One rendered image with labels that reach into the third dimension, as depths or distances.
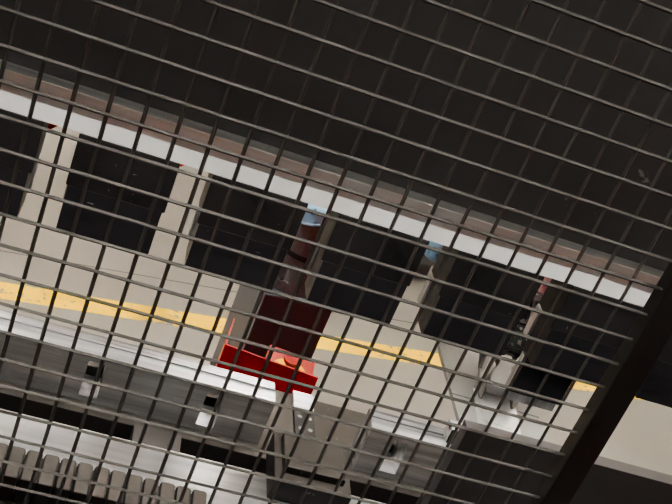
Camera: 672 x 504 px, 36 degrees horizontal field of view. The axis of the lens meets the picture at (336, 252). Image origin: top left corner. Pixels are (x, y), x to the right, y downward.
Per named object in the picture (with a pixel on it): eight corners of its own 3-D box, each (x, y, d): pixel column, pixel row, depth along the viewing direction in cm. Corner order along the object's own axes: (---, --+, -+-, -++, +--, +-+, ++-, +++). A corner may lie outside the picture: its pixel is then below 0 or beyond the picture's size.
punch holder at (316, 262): (385, 300, 177) (423, 217, 170) (390, 327, 169) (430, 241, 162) (301, 275, 174) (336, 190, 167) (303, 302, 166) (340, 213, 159)
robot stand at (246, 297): (163, 484, 295) (251, 254, 262) (224, 490, 302) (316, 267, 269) (171, 532, 280) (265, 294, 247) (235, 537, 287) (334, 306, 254)
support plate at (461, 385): (516, 366, 214) (518, 363, 213) (547, 449, 191) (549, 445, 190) (435, 343, 210) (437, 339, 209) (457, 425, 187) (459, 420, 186)
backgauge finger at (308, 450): (332, 410, 178) (342, 387, 175) (343, 517, 155) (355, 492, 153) (265, 392, 175) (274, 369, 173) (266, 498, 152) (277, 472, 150)
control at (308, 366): (297, 403, 234) (325, 338, 226) (288, 445, 220) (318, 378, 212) (212, 372, 232) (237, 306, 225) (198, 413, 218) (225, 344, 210)
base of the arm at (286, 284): (257, 258, 261) (270, 224, 257) (312, 269, 267) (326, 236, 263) (269, 292, 249) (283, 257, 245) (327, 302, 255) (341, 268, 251)
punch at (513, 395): (550, 408, 185) (574, 365, 181) (553, 414, 184) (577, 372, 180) (499, 393, 183) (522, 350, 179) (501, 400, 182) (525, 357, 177)
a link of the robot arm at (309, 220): (275, 230, 255) (293, 182, 249) (322, 236, 262) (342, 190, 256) (292, 257, 246) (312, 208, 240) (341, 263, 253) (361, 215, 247)
